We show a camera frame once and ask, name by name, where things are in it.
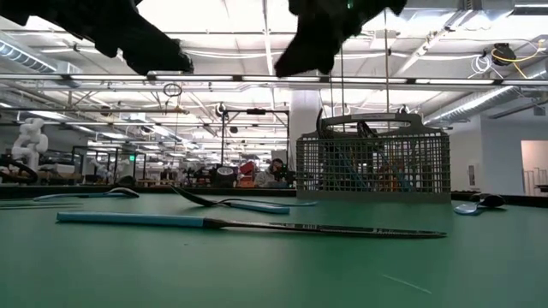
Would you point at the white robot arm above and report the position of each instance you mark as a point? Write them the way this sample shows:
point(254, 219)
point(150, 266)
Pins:
point(30, 143)

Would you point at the silver ventilation duct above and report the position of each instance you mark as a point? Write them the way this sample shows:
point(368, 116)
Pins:
point(471, 102)

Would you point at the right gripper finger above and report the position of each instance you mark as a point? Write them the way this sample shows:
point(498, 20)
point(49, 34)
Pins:
point(312, 55)

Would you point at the white-rimmed black drum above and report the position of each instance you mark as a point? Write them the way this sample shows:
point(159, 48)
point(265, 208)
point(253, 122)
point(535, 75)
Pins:
point(225, 172)

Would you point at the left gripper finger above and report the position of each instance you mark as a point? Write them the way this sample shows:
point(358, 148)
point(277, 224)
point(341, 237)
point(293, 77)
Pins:
point(158, 55)

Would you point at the grey plastic cutlery basket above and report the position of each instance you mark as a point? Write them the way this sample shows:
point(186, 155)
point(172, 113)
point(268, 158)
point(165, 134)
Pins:
point(385, 197)

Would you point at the green table mat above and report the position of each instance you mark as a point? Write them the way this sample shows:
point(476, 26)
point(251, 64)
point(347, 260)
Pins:
point(274, 274)

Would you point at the person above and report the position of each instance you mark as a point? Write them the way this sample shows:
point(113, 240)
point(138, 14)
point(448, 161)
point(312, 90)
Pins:
point(269, 175)

